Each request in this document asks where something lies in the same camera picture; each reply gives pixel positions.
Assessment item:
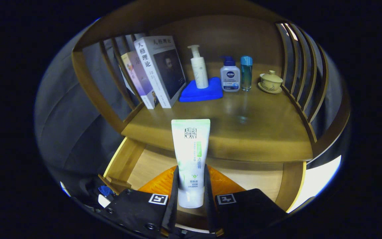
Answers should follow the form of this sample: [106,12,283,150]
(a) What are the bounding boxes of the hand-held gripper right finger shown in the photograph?
[204,164,287,238]

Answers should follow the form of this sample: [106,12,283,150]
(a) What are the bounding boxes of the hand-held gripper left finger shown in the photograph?
[98,165,180,239]

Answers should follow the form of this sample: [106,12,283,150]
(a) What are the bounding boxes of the wooden drawer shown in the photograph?
[98,136,307,231]

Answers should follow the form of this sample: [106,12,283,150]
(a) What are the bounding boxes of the white green tube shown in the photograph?
[171,119,211,209]

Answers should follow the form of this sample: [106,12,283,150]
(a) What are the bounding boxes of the wooden countertop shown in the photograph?
[121,63,313,163]

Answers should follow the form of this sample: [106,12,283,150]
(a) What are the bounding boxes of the wooden cabinet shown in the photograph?
[71,0,351,170]

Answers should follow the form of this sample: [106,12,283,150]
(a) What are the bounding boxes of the blue folded cloth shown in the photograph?
[179,77,224,103]

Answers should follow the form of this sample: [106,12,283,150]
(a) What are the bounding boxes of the white flat surface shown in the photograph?
[286,155,342,213]

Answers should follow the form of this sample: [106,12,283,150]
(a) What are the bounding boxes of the white bottle with blue cap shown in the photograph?
[220,56,241,92]

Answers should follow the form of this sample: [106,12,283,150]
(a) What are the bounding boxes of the yellow saucer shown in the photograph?
[258,82,283,94]

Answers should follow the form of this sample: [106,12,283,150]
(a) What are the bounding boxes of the purple book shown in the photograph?
[121,51,160,110]

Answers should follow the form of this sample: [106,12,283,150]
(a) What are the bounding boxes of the white pump bottle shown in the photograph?
[187,45,209,89]

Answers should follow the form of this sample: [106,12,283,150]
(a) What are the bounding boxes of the white book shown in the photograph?
[134,36,187,109]

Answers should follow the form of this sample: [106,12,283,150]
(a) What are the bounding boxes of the teal bottle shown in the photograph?
[240,56,253,91]

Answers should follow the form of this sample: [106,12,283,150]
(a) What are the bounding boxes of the yellow lidded teacup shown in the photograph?
[260,70,283,91]

